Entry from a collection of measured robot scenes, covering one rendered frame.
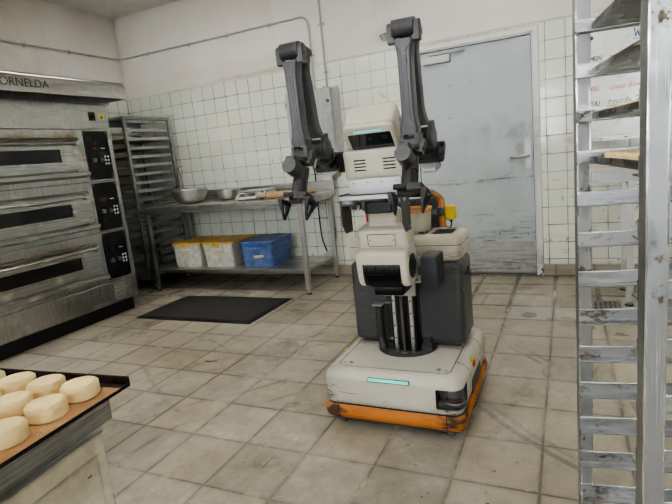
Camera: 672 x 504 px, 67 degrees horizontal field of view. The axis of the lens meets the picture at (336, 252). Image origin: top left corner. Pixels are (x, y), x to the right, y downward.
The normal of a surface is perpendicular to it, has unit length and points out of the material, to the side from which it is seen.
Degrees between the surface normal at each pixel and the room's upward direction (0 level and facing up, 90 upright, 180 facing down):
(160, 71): 90
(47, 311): 90
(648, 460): 90
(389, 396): 90
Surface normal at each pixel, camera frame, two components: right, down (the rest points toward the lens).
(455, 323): -0.40, 0.21
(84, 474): 0.94, -0.04
